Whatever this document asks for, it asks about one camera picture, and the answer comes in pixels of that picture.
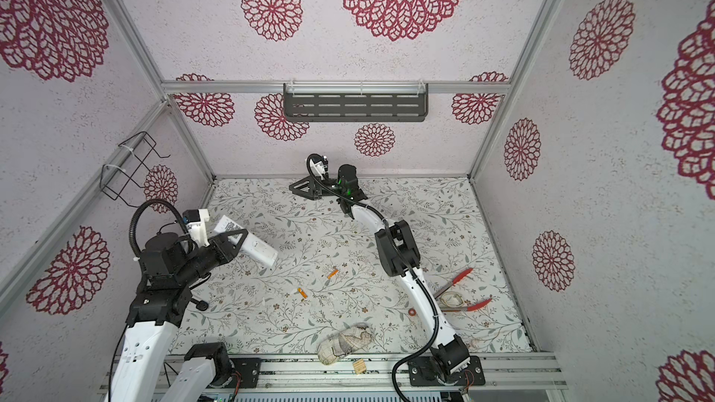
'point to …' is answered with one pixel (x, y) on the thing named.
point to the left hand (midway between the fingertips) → (245, 237)
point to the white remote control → (236, 238)
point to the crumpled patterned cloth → (344, 342)
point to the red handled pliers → (455, 301)
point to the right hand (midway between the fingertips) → (292, 188)
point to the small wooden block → (359, 367)
